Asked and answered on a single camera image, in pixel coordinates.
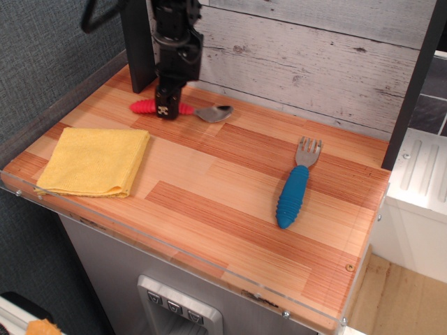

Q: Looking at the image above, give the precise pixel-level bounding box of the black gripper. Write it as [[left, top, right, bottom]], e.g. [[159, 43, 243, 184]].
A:
[[154, 29, 204, 120]]

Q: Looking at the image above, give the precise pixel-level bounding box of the red handled metal spoon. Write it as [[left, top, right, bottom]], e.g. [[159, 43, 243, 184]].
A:
[[129, 99, 233, 123]]

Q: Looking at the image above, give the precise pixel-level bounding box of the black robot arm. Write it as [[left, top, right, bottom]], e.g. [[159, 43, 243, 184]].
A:
[[152, 1, 204, 120]]

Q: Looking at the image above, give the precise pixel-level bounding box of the yellow folded cloth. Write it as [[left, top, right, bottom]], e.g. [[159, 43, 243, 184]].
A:
[[35, 127, 150, 198]]

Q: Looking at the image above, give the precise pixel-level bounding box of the clear acrylic table edge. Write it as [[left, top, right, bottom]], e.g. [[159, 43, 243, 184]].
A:
[[1, 171, 351, 334]]

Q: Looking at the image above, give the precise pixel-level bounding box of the silver control panel with buttons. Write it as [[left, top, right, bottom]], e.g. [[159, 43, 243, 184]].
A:
[[137, 275, 224, 334]]

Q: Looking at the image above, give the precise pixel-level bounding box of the white toy sink unit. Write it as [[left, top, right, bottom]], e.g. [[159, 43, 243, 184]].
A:
[[368, 50, 447, 283]]

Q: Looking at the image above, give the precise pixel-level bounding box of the dark left shelf post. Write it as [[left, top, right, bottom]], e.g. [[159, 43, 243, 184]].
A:
[[120, 0, 156, 93]]

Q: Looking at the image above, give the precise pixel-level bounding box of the dark shelf post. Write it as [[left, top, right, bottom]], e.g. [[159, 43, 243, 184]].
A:
[[120, 0, 156, 93], [381, 0, 446, 171]]

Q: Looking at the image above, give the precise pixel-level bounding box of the black braided cable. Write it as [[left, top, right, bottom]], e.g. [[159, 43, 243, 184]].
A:
[[82, 0, 130, 34]]

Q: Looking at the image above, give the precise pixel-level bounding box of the blue handled metal fork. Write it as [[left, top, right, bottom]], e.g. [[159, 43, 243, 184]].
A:
[[275, 137, 322, 229]]

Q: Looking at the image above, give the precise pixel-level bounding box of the dark right shelf post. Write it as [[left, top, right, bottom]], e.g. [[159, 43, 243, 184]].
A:
[[381, 0, 446, 171]]

